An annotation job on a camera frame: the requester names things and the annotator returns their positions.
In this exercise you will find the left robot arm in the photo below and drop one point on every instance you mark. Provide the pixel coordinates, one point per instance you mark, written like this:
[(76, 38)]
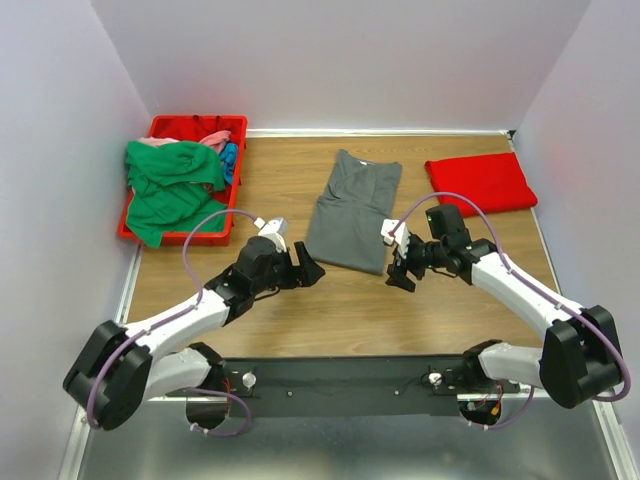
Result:
[(120, 367)]

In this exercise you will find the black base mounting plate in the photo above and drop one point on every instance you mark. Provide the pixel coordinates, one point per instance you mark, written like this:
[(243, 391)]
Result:
[(353, 386)]

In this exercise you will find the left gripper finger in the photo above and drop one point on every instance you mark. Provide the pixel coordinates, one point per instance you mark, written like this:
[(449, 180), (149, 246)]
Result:
[(302, 253), (309, 273)]

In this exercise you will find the pink t shirt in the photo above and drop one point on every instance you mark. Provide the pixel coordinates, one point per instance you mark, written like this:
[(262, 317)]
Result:
[(217, 140)]

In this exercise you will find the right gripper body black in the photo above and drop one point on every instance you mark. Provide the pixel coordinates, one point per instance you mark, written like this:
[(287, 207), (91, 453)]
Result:
[(421, 255)]

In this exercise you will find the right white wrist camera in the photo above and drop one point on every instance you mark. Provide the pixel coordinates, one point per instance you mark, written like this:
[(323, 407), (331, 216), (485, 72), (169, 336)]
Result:
[(396, 233)]

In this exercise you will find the aluminium frame rail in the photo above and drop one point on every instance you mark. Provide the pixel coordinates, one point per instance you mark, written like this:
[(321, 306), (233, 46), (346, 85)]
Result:
[(204, 437)]

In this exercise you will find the grey t shirt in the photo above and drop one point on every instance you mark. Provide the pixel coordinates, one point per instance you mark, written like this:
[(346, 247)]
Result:
[(347, 217)]

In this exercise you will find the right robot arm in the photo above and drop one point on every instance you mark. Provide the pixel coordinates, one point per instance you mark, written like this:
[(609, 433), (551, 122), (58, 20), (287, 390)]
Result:
[(580, 358)]

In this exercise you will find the green t shirt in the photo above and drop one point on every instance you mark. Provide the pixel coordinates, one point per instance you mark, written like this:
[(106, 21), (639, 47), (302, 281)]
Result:
[(173, 186)]

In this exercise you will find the blue t shirt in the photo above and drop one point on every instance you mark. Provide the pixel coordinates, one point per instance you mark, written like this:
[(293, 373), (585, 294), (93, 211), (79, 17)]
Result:
[(228, 156)]

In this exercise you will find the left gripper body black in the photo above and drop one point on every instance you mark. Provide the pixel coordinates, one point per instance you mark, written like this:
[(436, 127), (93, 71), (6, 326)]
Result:
[(287, 273)]

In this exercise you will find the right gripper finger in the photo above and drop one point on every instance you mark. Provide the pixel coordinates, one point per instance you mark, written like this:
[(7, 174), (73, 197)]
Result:
[(393, 269), (401, 281)]

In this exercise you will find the folded red t shirt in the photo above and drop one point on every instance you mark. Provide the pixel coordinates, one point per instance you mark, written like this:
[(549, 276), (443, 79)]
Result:
[(494, 182)]

